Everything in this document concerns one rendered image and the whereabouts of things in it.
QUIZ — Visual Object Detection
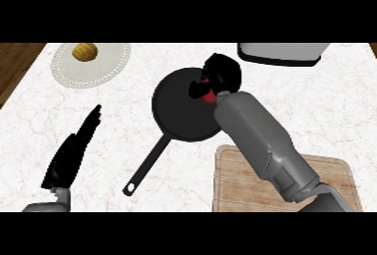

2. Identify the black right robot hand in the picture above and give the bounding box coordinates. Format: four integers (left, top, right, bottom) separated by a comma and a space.
187, 53, 242, 100

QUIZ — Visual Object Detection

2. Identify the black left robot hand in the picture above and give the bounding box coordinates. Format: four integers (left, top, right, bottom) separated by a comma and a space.
39, 104, 103, 190

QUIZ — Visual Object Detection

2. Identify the red tomato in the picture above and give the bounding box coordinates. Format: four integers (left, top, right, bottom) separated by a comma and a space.
198, 78, 217, 104

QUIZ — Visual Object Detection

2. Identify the black frying pan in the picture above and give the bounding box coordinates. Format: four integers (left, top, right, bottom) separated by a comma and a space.
121, 67, 226, 197

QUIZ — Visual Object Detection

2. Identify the wooden cutting board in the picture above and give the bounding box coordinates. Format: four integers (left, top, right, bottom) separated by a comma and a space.
209, 143, 363, 213

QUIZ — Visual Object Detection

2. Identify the white appliance with black base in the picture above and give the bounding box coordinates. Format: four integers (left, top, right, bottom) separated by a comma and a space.
236, 43, 331, 68

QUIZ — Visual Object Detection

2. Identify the white round placemat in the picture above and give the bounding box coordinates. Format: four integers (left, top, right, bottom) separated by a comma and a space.
50, 43, 132, 90

